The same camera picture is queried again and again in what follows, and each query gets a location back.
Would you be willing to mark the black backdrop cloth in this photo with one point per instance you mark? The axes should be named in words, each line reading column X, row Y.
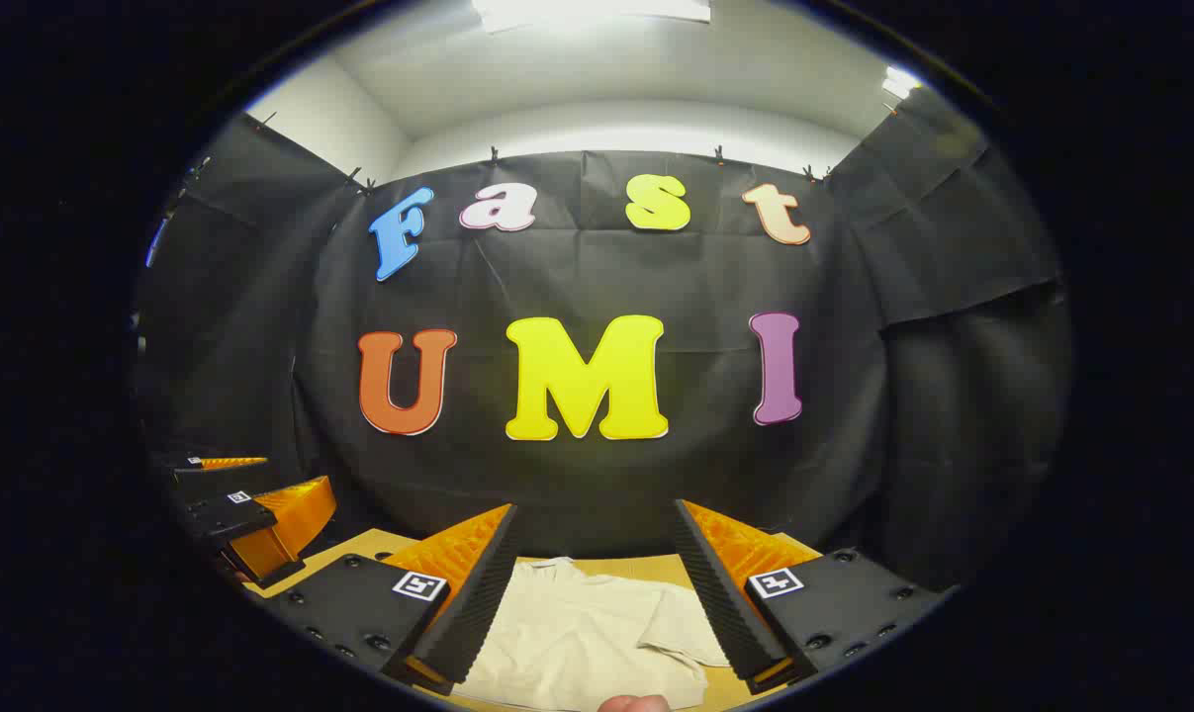
column 596, row 485

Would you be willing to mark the ceiling light panel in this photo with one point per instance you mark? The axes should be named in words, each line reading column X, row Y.
column 901, row 81
column 587, row 10

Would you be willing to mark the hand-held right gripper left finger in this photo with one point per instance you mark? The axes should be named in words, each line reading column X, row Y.
column 478, row 613

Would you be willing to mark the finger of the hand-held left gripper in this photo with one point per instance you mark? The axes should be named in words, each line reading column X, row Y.
column 181, row 465
column 226, row 514

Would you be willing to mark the cream sweatshirt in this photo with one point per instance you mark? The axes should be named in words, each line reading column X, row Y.
column 577, row 643

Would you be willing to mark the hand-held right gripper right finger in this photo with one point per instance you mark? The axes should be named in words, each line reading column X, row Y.
column 720, row 603

